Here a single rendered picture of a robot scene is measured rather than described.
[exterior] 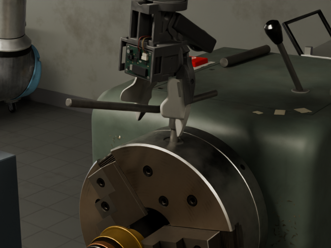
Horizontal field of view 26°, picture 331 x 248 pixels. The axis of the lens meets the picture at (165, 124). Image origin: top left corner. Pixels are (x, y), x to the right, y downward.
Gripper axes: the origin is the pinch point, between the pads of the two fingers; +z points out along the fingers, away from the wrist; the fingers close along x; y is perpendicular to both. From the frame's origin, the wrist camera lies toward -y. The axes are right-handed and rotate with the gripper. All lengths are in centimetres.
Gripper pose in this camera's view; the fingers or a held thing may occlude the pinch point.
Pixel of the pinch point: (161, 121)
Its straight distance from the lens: 114.7
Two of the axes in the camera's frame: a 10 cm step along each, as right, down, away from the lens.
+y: -6.7, 2.0, -7.1
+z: -0.9, 9.3, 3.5
